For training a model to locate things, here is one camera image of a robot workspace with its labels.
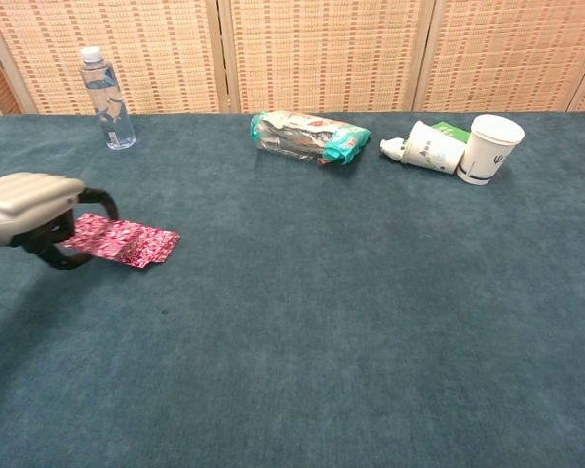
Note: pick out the dark green felt table cover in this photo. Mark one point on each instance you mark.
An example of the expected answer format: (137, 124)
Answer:
(322, 317)

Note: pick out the clear plastic water bottle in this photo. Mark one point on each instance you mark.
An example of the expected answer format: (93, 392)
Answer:
(111, 107)

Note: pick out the tipped white paper cup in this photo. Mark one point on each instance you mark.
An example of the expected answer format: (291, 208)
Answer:
(431, 151)

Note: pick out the green silver snack bag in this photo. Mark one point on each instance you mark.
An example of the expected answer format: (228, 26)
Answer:
(297, 136)

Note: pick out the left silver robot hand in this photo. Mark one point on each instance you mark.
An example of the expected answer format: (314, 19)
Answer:
(27, 200)

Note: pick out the woven bamboo folding screen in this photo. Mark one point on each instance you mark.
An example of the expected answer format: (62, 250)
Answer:
(322, 53)

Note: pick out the standing white paper cup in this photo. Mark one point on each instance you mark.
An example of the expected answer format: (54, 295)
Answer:
(487, 151)

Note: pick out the green square packet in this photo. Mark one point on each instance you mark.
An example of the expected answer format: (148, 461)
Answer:
(452, 130)

